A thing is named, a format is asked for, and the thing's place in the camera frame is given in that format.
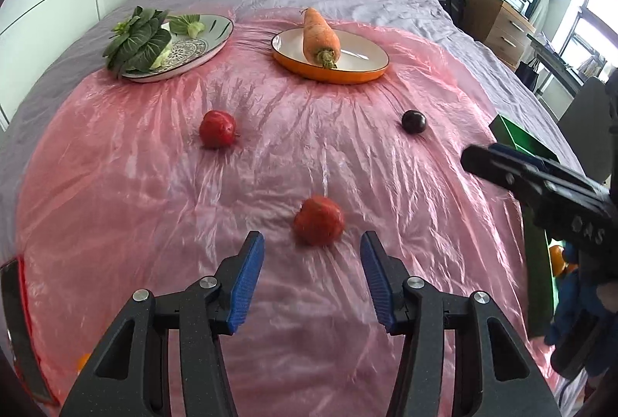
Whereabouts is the green metallic tray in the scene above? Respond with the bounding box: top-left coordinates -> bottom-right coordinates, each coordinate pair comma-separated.
489,114 -> 559,339

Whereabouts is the wooden dresser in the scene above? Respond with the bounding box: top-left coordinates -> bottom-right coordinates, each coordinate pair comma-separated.
461,0 -> 535,71

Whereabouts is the pink plastic sheet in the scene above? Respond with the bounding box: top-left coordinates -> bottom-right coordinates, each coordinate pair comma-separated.
16,11 -> 528,416

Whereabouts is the grey chair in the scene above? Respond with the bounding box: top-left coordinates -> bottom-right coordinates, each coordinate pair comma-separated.
558,77 -> 612,184

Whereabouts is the small orange mandarin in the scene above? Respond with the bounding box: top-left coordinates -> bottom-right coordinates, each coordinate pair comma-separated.
76,353 -> 90,373

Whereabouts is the small red fruit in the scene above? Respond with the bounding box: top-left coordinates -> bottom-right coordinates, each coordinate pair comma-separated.
199,110 -> 237,149

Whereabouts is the dark blue bag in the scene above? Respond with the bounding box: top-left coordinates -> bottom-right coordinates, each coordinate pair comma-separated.
515,58 -> 540,92

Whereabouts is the blue gloved right hand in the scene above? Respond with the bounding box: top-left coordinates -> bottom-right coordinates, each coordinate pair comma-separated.
545,242 -> 617,380

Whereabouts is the bok choy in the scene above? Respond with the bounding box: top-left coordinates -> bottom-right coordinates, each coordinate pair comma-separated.
103,6 -> 205,78

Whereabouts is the carrot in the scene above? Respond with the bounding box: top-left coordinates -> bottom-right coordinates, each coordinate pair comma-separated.
302,8 -> 340,70

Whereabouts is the desk with items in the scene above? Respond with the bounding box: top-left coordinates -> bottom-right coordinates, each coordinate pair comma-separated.
527,34 -> 584,97

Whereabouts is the dark plum on sheet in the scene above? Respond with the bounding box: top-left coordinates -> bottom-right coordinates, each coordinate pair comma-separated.
401,109 -> 427,134

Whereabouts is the red apple on sheet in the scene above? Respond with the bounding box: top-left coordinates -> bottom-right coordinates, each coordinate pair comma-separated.
292,196 -> 345,247

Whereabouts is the patterned white plate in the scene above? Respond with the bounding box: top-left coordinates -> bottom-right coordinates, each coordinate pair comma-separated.
122,14 -> 234,83

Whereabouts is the orange white plate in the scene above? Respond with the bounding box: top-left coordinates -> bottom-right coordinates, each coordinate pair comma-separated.
271,27 -> 390,85

